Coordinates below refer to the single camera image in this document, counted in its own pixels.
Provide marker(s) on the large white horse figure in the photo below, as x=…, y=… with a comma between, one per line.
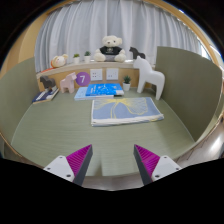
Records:
x=150, y=76

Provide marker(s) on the cream teddy bear black shirt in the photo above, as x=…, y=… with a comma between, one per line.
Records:
x=110, y=50

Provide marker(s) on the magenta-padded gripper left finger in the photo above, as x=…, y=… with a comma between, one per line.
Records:
x=63, y=166

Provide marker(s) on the black horse figure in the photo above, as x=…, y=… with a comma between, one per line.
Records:
x=136, y=53

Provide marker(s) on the wooden back ledge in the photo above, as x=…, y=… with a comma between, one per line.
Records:
x=66, y=67

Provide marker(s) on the dark blue notebook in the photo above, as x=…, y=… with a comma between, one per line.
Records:
x=43, y=96

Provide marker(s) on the blue towel with yellow print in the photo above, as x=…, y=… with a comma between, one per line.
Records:
x=130, y=111

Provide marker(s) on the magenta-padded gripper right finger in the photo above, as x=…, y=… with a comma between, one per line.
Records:
x=161, y=166

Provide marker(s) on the white grey curtain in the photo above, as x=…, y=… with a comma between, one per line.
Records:
x=83, y=26

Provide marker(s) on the small potted plant white pot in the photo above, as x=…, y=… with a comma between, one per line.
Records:
x=76, y=60
x=87, y=58

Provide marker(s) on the bright blue book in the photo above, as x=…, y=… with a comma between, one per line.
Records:
x=104, y=89

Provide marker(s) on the cream and orange plush toy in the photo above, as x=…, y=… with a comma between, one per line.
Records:
x=59, y=61

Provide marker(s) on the green partition panel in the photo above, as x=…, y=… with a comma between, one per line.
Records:
x=16, y=103
x=190, y=90

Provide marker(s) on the white wall socket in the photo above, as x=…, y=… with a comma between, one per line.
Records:
x=112, y=74
x=96, y=74

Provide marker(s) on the spiky potted plant white pot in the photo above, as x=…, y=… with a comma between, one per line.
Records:
x=126, y=86

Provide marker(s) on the pink horse figure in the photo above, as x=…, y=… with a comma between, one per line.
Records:
x=68, y=83

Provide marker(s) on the dark grey horse figure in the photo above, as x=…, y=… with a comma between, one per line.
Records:
x=47, y=82

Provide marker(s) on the round purple number sign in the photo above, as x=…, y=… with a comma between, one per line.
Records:
x=82, y=79

